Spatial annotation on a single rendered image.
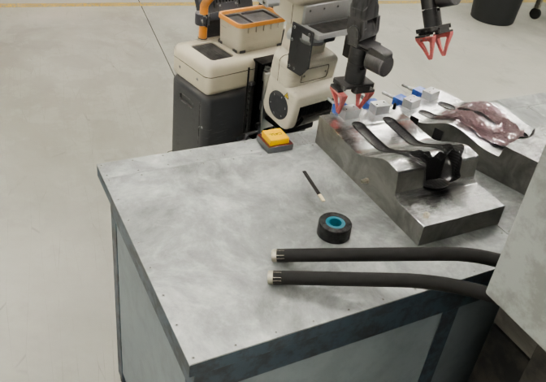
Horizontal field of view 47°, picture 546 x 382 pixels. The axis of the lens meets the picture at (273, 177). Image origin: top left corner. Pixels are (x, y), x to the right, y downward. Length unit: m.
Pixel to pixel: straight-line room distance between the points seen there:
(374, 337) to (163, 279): 0.50
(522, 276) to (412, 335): 0.64
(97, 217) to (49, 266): 0.35
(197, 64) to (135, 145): 1.11
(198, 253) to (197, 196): 0.21
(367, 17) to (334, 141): 0.35
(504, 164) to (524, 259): 0.91
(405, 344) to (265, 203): 0.48
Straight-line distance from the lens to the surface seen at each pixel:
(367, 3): 1.68
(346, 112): 1.80
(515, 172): 1.86
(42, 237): 2.75
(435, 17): 2.07
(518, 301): 1.00
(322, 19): 2.08
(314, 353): 1.40
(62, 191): 3.00
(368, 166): 1.64
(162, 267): 1.37
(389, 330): 1.50
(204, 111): 2.32
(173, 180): 1.64
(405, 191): 1.59
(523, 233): 0.96
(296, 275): 1.33
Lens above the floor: 1.73
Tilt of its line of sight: 34 degrees down
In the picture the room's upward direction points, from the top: 7 degrees clockwise
